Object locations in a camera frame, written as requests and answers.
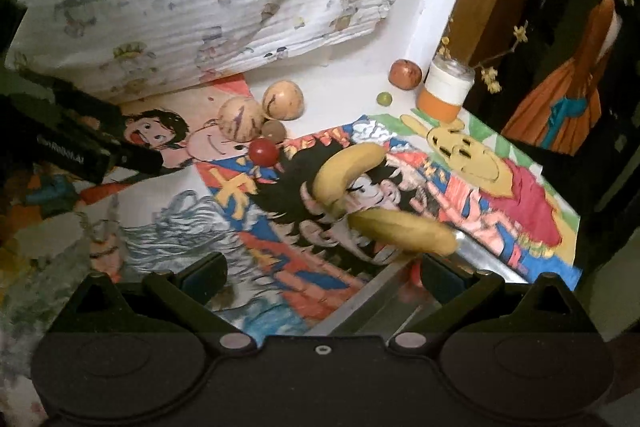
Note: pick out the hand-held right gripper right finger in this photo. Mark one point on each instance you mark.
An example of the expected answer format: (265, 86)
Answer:
(440, 276)

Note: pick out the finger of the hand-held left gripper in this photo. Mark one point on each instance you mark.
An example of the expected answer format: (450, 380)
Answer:
(75, 99)
(142, 159)

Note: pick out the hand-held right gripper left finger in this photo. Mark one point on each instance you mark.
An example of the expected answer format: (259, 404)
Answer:
(205, 271)

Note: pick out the small yellow banana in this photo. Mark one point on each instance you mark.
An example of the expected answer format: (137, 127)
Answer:
(405, 234)

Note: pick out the metal tray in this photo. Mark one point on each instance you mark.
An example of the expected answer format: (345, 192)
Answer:
(380, 302)

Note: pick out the red tomato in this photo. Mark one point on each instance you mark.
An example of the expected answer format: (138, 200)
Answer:
(263, 152)

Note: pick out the large yellow banana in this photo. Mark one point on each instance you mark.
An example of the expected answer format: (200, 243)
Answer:
(345, 172)

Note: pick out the beige striped melon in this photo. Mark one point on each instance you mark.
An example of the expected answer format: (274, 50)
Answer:
(239, 118)
(283, 100)

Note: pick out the green grape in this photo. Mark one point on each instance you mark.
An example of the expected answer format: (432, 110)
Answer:
(384, 99)

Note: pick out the cartoon printed table cover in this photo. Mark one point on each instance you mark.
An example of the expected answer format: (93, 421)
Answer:
(280, 232)

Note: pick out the small brown round fruit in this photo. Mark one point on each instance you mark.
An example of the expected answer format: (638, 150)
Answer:
(274, 131)

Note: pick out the orange and white jar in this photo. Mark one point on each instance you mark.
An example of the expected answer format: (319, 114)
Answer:
(445, 92)

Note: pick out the red-brown apple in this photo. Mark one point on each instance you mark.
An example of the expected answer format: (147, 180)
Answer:
(405, 74)

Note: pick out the dried yellow flower sprig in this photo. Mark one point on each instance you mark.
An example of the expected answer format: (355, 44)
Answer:
(492, 77)

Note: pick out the orange dress figure poster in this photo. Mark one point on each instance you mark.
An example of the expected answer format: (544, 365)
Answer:
(575, 82)

